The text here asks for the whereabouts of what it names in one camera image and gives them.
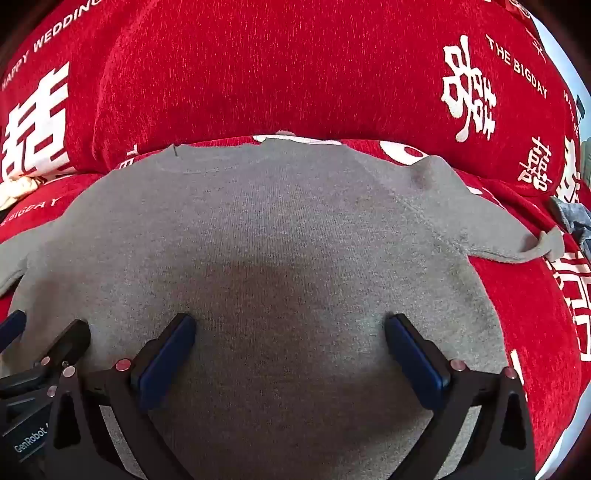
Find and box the blue denim cloth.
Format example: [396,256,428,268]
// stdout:
[549,196,591,260]

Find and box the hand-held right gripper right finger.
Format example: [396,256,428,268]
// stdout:
[385,314,537,480]

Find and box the grey sweater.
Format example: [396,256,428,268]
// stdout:
[0,138,566,480]

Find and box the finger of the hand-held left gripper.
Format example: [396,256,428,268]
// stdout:
[34,320,91,371]
[0,310,27,352]

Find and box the cream cloth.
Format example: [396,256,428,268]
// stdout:
[0,178,43,209]

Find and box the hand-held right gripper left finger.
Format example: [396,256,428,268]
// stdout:
[46,313,198,480]

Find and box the red printed sofa cover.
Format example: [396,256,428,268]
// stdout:
[0,0,591,476]

